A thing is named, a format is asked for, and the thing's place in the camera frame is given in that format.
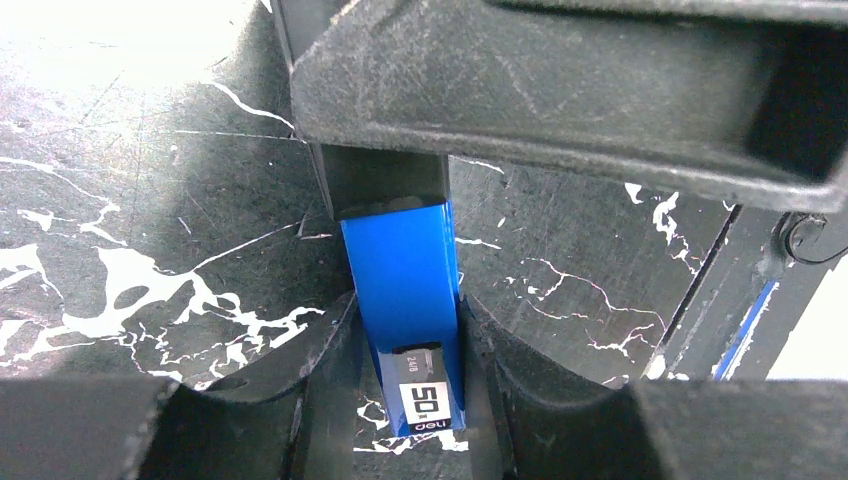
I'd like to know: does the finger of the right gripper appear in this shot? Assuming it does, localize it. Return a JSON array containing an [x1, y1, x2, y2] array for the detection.
[[290, 1, 847, 214]]

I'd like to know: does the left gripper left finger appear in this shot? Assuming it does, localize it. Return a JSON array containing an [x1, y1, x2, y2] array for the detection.
[[1, 293, 361, 479]]

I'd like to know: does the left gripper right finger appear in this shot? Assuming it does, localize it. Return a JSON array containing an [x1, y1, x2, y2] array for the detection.
[[460, 297, 847, 479]]

